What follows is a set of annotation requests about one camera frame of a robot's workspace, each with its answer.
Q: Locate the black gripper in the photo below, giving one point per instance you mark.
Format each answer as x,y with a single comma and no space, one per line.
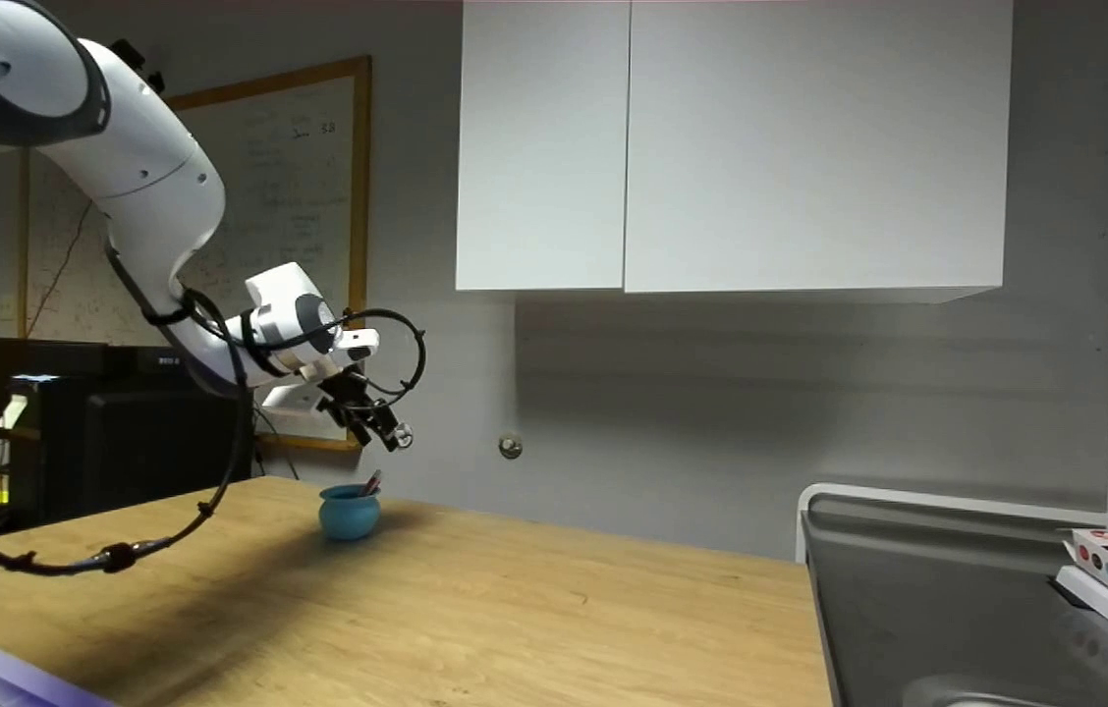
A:
349,394

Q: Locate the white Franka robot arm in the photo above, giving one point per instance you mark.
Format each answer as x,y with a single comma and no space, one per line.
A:
122,142

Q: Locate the small blue container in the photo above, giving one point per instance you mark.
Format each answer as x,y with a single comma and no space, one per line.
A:
353,516

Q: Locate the black box printer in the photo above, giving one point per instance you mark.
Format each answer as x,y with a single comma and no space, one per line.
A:
122,436

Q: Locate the wood framed whiteboard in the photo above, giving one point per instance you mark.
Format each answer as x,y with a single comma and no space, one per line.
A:
304,172

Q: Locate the narrow white cabinet door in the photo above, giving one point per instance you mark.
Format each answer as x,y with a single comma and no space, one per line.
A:
540,142

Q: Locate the black monitor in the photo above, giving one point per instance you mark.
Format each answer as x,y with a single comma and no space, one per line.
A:
57,355

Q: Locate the white tag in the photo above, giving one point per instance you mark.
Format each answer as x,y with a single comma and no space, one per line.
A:
13,415

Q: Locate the wide white cabinet door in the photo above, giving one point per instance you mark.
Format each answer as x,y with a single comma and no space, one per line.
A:
816,142

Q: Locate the metal sink counter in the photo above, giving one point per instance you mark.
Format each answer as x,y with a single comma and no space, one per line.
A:
973,604

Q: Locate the round metal wall knob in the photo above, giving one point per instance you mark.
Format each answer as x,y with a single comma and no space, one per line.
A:
514,444

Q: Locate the black wall camera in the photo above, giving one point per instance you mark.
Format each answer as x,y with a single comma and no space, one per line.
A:
144,66

